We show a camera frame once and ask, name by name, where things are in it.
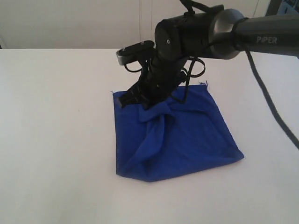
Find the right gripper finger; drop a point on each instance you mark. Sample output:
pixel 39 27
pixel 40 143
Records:
pixel 146 105
pixel 132 96

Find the dark window frame post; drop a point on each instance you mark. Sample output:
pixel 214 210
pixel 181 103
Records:
pixel 273 7

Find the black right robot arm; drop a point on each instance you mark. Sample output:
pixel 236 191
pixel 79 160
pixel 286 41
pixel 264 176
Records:
pixel 191 37

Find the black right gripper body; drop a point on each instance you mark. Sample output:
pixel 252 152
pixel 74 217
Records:
pixel 160 78

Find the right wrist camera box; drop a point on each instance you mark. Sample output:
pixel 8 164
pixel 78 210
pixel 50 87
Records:
pixel 141 51

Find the blue towel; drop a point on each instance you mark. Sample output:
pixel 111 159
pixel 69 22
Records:
pixel 172 139

